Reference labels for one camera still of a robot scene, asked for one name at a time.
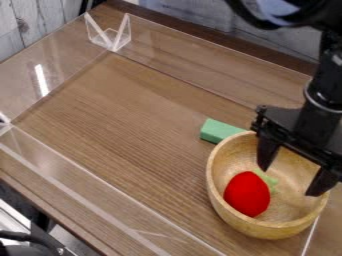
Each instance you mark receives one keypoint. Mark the green rectangular block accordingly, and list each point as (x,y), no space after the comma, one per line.
(215,131)

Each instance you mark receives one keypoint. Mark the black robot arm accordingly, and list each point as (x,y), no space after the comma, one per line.
(319,14)

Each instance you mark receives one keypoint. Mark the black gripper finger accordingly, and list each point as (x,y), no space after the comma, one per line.
(265,151)
(325,178)

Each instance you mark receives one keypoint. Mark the black metal bracket with bolt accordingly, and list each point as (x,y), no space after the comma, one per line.
(45,241)

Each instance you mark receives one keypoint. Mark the red plush fruit green leaves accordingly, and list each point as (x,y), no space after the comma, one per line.
(248,191)

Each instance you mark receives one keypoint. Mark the clear acrylic enclosure wall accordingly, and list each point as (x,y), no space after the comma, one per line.
(101,106)

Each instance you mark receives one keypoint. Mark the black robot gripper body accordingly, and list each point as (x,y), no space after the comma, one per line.
(308,130)

